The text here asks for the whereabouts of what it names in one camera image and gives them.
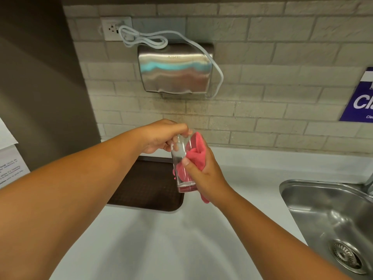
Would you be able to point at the person's left hand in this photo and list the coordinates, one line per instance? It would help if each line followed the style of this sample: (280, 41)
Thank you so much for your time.
(157, 136)

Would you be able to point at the person's right hand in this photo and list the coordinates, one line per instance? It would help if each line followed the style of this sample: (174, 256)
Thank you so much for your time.
(205, 174)

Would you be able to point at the person's left fingers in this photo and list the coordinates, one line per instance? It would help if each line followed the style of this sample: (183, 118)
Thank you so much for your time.
(179, 134)

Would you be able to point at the person's right thumb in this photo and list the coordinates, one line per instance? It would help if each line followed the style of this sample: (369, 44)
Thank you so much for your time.
(191, 167)

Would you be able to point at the pink cleaning cloth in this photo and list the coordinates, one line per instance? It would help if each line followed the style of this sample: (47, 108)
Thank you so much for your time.
(194, 160)

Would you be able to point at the clear drinking glass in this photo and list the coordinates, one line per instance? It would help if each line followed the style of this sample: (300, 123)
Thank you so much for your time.
(183, 164)

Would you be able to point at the person's right forearm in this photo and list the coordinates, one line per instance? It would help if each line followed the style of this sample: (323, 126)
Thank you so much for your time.
(279, 239)

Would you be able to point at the person's left forearm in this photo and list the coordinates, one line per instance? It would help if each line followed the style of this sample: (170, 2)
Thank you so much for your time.
(70, 195)

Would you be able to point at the brown plastic tray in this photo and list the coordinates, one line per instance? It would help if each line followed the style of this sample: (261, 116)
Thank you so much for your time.
(148, 186)

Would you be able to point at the stainless steel hand dryer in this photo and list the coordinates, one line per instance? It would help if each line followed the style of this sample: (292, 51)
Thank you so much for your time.
(176, 69)

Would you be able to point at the stainless steel sink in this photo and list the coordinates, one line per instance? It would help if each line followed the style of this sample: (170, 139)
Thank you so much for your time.
(329, 221)

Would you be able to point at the white paper notice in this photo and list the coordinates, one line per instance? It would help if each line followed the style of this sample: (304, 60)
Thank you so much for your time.
(11, 167)

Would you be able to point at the white paper sheet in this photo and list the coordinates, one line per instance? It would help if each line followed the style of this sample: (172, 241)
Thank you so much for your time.
(6, 135)

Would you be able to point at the sink drain strainer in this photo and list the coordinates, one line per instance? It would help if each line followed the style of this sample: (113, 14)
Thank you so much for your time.
(347, 256)

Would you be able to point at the white wall socket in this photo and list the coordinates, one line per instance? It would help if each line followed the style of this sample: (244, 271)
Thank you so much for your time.
(116, 28)

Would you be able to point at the purple wall sign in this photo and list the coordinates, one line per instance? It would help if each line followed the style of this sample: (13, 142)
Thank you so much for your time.
(359, 97)

